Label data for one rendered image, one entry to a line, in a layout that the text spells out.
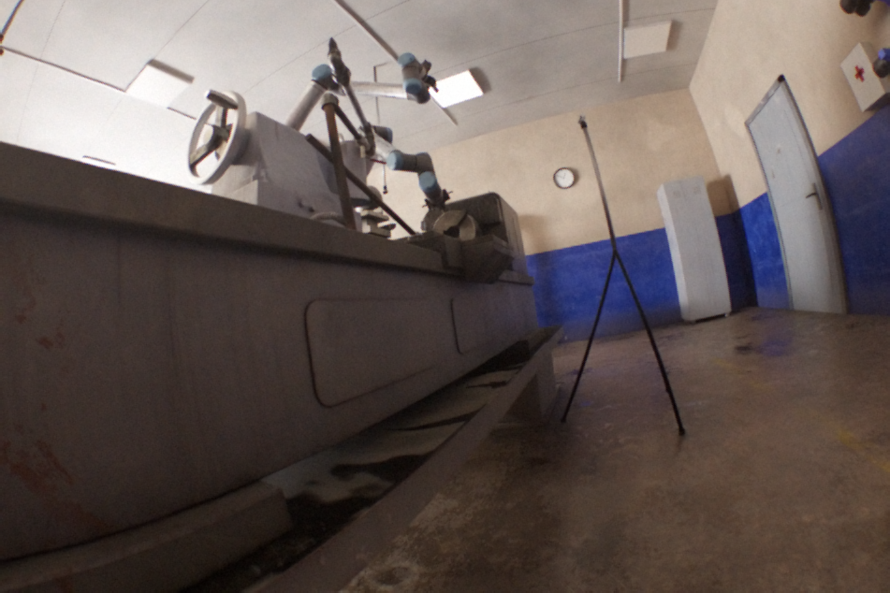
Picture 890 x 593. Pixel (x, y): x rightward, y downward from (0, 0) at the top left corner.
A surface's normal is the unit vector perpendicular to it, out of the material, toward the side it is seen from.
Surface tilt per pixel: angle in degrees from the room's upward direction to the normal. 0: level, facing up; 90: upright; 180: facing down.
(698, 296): 90
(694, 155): 90
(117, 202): 90
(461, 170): 90
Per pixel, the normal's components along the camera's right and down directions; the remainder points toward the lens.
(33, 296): 0.91, -0.19
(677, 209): -0.38, -0.08
